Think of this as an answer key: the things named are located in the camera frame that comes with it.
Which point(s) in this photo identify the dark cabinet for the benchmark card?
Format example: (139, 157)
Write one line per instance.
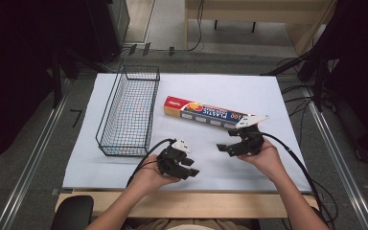
(108, 28)

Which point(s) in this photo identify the person's beige clothing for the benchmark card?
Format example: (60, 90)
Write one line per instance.
(159, 224)

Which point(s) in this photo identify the metal floor rail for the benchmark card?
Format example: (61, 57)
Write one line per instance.
(28, 166)
(341, 166)

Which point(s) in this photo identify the white table sheet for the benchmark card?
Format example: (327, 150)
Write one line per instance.
(223, 86)

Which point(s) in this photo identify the black curtain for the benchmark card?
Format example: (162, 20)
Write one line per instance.
(19, 64)
(357, 64)

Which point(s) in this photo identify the light wooden bench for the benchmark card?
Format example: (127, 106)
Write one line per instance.
(252, 8)

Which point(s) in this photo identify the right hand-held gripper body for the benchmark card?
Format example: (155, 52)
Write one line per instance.
(252, 140)

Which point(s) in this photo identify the person's right hand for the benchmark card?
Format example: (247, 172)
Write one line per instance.
(268, 158)

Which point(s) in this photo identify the person's left hand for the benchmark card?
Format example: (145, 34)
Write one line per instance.
(148, 175)

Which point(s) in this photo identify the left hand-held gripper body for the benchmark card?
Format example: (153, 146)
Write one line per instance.
(169, 158)

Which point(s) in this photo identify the long plastic wrap box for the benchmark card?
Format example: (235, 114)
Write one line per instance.
(201, 111)

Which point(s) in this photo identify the black chair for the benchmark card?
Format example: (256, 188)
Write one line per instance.
(73, 212)

